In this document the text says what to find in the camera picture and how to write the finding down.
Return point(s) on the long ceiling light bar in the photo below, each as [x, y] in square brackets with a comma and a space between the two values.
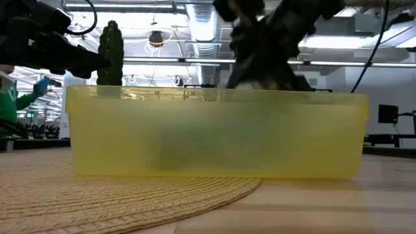
[201, 60]

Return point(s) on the black wall box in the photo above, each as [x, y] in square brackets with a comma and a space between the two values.
[388, 113]

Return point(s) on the round woven straw placemat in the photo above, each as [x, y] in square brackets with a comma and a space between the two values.
[97, 201]

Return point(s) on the small dark held object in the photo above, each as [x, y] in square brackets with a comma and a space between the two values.
[55, 83]

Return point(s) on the person's hand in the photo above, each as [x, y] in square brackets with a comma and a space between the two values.
[41, 87]

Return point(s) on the black bench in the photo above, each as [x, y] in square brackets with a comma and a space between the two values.
[390, 139]

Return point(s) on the black ceiling-hung device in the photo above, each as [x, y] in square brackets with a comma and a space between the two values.
[156, 37]

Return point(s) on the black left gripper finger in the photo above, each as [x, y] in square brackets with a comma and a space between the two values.
[74, 72]
[74, 57]

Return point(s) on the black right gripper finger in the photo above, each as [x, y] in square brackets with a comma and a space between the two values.
[242, 76]
[292, 78]

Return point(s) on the person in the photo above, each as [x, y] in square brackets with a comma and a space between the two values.
[8, 107]

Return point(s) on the silver ventilation duct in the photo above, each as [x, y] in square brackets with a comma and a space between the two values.
[203, 29]

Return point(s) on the yellow translucent plastic bin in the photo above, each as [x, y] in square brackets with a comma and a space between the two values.
[227, 139]

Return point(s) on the green cactus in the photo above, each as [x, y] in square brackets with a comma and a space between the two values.
[110, 52]

